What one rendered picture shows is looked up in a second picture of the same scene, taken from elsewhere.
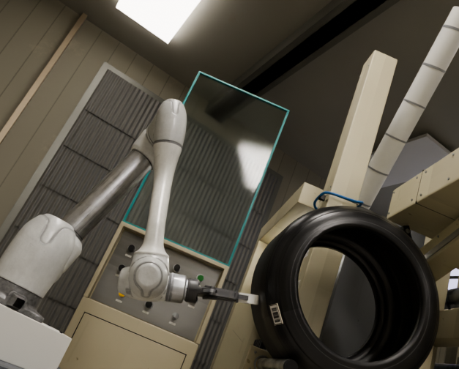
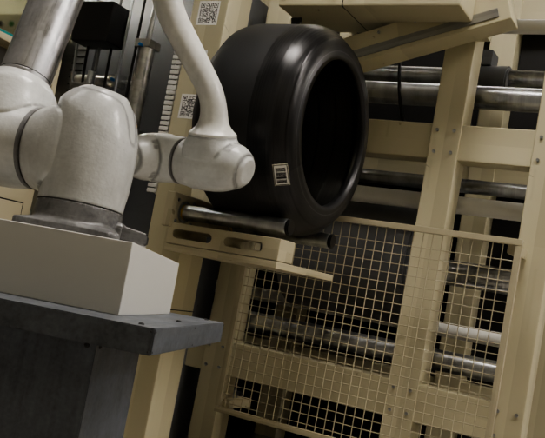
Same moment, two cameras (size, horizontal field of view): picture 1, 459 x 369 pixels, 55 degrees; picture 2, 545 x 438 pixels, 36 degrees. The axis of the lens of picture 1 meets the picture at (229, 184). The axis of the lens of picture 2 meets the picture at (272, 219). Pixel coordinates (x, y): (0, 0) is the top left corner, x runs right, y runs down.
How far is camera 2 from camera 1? 158 cm
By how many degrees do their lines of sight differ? 61
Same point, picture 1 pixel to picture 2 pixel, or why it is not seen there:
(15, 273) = (117, 197)
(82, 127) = not seen: outside the picture
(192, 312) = not seen: hidden behind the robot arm
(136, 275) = (238, 174)
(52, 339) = (171, 271)
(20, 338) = (159, 282)
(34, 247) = (129, 155)
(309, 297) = not seen: hidden behind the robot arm
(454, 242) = (370, 58)
